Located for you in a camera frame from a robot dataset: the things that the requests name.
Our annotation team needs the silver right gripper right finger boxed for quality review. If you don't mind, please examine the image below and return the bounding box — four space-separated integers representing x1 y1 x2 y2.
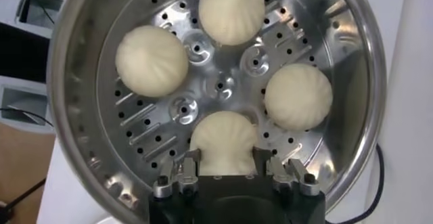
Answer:
252 145 321 198

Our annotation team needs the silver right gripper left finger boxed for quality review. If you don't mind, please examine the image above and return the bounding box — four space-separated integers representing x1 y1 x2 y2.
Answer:
152 148 202 200

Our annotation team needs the white steamed baozi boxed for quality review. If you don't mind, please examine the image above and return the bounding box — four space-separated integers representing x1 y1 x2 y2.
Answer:
114 24 189 98
198 0 267 47
189 110 260 176
263 63 334 132

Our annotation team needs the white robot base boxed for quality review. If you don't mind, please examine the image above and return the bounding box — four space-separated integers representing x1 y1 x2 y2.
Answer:
0 0 67 135

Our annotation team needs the steel perforated steamer pot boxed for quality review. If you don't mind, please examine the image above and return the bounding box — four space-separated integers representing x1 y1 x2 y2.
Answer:
45 0 388 224

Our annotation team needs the black cooker power cable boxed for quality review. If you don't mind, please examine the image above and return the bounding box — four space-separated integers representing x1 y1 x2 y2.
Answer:
324 143 386 224

